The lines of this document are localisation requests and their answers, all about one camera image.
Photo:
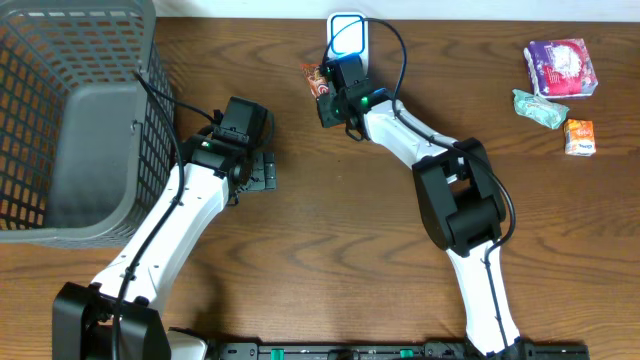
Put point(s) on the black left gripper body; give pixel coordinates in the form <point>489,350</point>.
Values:
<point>261,173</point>

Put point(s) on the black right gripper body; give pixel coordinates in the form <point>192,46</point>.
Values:
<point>330,110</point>

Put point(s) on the red-brown chocolate bar wrapper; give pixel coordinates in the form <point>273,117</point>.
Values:
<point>317,82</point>

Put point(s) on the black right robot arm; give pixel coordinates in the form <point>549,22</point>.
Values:
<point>462,203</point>

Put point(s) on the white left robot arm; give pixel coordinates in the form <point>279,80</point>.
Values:
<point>119,314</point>

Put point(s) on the purple tissue pack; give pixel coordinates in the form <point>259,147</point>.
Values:
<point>560,69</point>

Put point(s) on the white barcode scanner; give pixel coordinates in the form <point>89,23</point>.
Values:
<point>347,33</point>

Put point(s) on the teal wet wipe packet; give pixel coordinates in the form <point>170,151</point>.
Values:
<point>542,111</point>

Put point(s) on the grey plastic mesh basket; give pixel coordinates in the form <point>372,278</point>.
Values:
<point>84,153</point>

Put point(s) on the orange snack packet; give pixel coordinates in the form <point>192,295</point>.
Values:
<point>579,138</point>

